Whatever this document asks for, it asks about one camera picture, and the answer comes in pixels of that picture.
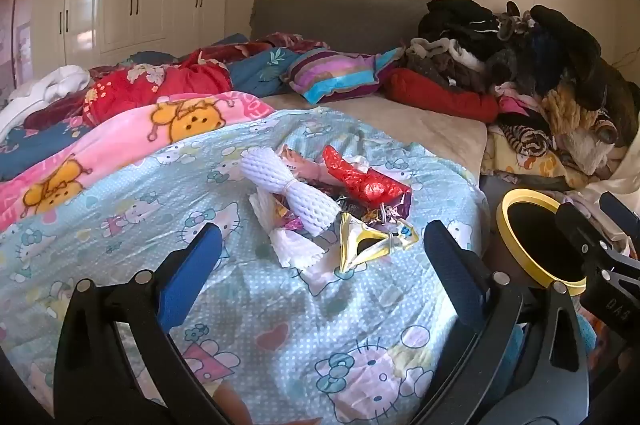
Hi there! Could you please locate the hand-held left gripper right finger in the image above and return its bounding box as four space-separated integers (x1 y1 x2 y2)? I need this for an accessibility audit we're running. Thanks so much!
410 220 596 425

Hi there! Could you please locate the brown plush coat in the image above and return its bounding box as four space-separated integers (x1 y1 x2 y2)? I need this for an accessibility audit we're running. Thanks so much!
595 55 638 146

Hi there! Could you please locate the purple foil wrapper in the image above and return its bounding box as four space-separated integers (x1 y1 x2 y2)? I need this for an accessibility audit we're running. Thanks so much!
345 192 413 226

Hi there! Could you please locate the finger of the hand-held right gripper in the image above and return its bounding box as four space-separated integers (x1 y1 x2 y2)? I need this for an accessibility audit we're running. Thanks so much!
600 192 640 236
555 202 640 278

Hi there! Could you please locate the pink garment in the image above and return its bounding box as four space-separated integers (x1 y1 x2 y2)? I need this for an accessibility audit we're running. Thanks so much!
492 94 538 116

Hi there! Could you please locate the light blue cat print blanket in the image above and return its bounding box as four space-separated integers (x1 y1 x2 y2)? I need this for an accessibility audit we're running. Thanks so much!
0 107 491 425

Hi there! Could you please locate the maroon floral blanket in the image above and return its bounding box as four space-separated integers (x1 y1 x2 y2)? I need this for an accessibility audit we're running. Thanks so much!
185 32 326 66

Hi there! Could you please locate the navy fuzzy garment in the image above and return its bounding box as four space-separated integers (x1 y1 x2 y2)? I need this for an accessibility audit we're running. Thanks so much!
520 25 561 90

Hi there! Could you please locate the brown dotted garment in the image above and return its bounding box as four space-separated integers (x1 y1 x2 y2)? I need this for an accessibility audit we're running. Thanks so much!
405 52 488 94

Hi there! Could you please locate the beige bed sheet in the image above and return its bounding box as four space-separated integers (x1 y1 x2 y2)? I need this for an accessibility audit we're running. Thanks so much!
260 92 488 178

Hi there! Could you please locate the pink bear print blanket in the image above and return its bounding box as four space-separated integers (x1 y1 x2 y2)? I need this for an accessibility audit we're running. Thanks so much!
0 91 276 231

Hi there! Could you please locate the black jacket with white stripe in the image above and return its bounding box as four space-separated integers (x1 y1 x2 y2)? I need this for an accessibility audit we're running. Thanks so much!
419 0 506 60

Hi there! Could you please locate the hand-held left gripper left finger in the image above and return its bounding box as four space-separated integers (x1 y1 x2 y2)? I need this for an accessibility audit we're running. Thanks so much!
52 222 236 425

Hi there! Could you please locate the grey bed headboard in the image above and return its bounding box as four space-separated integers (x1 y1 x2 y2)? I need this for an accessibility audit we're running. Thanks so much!
249 0 436 56

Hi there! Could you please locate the tan fuzzy garment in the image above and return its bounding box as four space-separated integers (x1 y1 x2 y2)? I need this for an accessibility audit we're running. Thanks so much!
540 87 603 140

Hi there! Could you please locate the large white foam fruit net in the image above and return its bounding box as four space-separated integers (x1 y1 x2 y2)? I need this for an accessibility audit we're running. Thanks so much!
240 148 341 237

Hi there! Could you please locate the white fleece garment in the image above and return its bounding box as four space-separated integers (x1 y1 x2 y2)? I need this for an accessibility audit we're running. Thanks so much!
565 125 623 176

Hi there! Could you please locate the grey fuzzy garment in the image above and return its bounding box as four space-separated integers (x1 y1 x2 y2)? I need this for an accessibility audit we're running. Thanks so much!
482 47 531 98

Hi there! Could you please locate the yellow cartoon blanket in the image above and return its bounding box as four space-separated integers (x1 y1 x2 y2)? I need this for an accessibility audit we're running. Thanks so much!
480 125 591 190

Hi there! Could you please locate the red pillow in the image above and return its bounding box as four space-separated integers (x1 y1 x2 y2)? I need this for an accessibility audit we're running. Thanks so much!
382 67 501 123

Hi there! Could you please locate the purple striped pillow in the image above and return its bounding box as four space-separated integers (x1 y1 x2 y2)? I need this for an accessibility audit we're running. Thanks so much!
280 47 401 104

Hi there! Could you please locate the white cloth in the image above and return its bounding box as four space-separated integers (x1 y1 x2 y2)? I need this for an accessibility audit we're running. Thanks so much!
0 66 91 140

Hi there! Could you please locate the large red foil wrapper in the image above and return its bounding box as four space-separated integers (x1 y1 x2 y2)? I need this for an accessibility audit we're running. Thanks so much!
322 145 413 208

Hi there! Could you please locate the red printed blanket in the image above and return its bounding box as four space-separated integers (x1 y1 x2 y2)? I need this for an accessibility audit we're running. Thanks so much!
82 62 233 128

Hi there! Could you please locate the black plush garment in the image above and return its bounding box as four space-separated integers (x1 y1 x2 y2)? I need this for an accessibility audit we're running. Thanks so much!
530 5 603 106

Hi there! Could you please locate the pink plastic wrapper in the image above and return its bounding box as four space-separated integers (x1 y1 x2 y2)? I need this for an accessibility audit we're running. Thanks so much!
280 145 331 186

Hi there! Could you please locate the cream curtain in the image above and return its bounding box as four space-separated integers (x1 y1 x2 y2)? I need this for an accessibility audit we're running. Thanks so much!
585 145 640 210

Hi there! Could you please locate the beige knit scarf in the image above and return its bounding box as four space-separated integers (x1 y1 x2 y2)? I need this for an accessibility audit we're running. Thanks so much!
405 37 451 60

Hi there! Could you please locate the blue floral quilt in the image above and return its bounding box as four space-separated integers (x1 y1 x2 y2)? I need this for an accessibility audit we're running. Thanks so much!
120 34 306 98

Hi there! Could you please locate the yellow rimmed black trash bin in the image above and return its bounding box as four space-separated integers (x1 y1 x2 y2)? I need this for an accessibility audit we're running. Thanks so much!
487 189 587 298

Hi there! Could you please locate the small white foam fruit net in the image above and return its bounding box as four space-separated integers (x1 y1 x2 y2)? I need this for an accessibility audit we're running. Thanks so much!
249 192 326 268

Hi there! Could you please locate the brown striped cloth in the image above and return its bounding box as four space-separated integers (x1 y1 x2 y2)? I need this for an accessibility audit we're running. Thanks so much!
500 122 551 156

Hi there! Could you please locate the yellow plastic wrapper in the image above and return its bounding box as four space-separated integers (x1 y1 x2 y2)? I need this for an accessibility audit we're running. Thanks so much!
339 212 420 273

